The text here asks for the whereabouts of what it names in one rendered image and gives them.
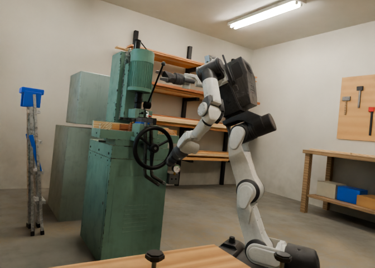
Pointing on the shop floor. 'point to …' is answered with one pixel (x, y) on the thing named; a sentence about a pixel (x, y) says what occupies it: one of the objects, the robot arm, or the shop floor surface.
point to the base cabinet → (121, 207)
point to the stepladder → (33, 158)
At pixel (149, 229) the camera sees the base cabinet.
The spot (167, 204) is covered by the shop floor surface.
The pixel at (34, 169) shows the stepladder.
